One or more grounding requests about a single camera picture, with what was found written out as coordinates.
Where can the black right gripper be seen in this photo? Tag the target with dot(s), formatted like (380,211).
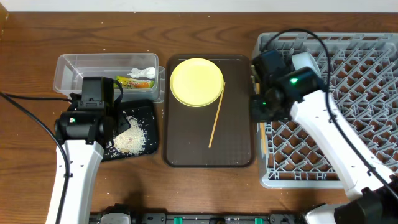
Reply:
(256,113)

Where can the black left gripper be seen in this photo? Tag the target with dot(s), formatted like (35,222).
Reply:
(122,123)

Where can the pile of rice grains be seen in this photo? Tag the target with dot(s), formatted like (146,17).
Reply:
(130,142)

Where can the green yellow snack wrapper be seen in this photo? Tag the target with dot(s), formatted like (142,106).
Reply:
(132,83)

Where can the wooden chopstick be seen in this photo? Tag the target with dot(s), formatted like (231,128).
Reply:
(262,127)
(216,117)

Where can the white tissue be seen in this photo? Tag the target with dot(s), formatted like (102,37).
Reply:
(148,72)

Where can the yellow round plate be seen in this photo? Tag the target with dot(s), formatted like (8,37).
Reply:
(196,82)

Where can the light blue bowl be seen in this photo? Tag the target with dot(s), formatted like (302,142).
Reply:
(305,59)

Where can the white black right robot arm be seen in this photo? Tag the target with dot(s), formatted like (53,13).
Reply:
(302,96)

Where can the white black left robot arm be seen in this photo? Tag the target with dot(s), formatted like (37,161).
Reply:
(81,135)

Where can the black waste tray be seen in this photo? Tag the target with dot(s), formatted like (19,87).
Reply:
(144,112)

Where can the clear plastic waste bin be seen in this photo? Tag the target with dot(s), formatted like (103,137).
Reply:
(72,68)

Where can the grey plastic dishwasher rack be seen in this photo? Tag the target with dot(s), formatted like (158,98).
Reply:
(362,71)

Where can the dark brown serving tray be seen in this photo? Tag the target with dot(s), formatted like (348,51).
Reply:
(187,129)

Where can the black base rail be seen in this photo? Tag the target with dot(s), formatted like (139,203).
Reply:
(119,213)

